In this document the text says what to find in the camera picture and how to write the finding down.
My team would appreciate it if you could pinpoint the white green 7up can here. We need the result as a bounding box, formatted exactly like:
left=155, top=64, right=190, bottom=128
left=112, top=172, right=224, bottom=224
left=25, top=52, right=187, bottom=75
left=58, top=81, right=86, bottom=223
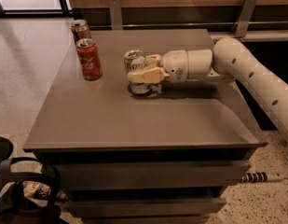
left=124, top=49, right=151, bottom=95

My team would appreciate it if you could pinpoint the grey drawer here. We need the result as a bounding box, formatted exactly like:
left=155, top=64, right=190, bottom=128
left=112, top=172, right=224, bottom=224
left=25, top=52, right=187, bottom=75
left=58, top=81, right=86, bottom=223
left=56, top=161, right=250, bottom=190
left=65, top=198, right=226, bottom=217

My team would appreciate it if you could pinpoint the black bag with straps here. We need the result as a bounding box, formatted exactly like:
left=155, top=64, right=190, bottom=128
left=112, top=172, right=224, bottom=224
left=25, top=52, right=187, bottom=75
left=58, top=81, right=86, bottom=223
left=0, top=136, right=62, bottom=224

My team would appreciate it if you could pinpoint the left metal bracket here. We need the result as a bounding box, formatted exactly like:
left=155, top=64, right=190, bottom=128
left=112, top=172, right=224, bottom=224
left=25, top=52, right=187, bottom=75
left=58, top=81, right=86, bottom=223
left=108, top=0, right=123, bottom=30

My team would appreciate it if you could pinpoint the red coca-cola can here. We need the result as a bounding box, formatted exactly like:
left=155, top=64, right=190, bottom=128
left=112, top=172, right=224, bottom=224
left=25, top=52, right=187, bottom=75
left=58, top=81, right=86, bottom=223
left=76, top=38, right=103, bottom=80

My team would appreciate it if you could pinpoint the upper grey drawer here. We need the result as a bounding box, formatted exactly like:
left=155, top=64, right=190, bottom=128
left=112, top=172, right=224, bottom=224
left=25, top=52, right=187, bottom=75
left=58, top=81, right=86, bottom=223
left=56, top=161, right=250, bottom=190

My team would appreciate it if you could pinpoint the brown soda can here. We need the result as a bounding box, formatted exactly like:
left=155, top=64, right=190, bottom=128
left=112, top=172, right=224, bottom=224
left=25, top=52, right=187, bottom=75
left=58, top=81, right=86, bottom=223
left=71, top=20, right=91, bottom=43

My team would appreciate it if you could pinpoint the grey metal shelf rail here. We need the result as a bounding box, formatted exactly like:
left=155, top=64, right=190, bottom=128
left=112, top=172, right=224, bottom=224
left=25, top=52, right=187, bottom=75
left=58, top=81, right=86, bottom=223
left=210, top=30, right=288, bottom=42

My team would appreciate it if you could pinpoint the metal bracket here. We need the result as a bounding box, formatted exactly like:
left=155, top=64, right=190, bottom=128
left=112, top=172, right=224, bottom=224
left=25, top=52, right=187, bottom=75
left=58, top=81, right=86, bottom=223
left=233, top=0, right=257, bottom=38
left=108, top=0, right=123, bottom=30

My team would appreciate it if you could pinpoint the striped black white stick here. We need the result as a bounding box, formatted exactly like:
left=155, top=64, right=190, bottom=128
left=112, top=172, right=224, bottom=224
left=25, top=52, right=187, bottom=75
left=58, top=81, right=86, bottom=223
left=240, top=172, right=284, bottom=183

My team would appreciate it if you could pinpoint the lower grey drawer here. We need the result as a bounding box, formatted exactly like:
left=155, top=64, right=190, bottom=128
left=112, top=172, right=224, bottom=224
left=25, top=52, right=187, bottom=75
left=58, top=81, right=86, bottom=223
left=65, top=198, right=226, bottom=217

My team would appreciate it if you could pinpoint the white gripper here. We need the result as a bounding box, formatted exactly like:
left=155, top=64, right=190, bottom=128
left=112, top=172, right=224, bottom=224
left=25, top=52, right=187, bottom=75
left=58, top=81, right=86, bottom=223
left=127, top=50, right=188, bottom=84

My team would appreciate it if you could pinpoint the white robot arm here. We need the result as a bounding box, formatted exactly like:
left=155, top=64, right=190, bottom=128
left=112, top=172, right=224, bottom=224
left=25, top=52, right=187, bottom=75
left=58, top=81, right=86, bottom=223
left=124, top=37, right=288, bottom=142

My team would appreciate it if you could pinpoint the right metal bracket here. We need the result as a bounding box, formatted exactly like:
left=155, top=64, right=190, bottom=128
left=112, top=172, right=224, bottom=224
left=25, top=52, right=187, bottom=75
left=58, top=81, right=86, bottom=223
left=233, top=0, right=257, bottom=38

